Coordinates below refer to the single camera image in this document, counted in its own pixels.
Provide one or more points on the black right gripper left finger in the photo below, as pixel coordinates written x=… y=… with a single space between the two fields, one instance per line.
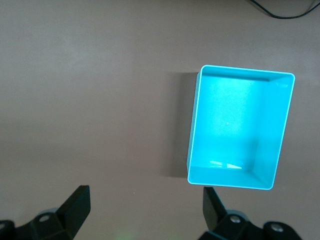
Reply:
x=65 y=220

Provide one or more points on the teal plastic bin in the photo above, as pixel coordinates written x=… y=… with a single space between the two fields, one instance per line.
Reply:
x=225 y=120

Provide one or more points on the brown table mat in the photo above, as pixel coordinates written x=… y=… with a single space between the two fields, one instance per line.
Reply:
x=75 y=100

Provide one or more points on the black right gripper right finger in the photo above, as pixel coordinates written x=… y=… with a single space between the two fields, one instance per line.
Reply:
x=220 y=222

